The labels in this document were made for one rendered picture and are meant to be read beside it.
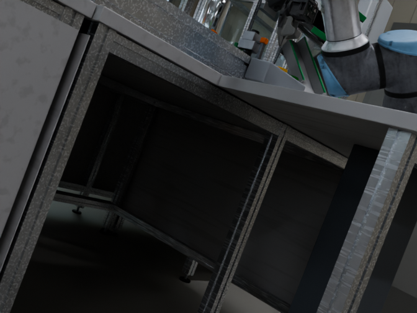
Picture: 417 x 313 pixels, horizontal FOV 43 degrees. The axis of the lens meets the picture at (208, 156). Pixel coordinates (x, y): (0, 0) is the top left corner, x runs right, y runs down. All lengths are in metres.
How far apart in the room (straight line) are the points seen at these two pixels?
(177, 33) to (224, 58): 0.19
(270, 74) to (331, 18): 0.25
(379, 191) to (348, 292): 0.18
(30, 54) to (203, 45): 0.50
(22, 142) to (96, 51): 0.22
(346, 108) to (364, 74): 0.34
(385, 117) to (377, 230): 0.20
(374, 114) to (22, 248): 0.71
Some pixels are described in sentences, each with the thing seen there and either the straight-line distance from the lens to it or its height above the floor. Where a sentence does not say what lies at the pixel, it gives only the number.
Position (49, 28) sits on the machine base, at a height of 0.78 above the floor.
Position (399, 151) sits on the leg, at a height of 0.79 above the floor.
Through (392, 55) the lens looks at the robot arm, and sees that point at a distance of 1.35.
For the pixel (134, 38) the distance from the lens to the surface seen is 1.10.
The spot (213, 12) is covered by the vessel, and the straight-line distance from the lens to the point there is 2.73.
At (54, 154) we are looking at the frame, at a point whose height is 0.56.
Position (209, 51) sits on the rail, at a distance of 1.37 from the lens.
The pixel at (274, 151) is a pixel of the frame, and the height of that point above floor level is 0.74.
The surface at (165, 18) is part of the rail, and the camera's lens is 1.25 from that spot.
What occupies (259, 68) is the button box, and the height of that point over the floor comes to 0.93.
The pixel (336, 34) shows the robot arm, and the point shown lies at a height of 1.05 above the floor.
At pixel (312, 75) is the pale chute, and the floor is 1.07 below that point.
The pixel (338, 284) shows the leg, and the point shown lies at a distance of 0.97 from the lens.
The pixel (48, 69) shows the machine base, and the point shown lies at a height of 0.71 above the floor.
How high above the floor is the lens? 0.68
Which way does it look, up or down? 1 degrees down
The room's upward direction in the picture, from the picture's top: 21 degrees clockwise
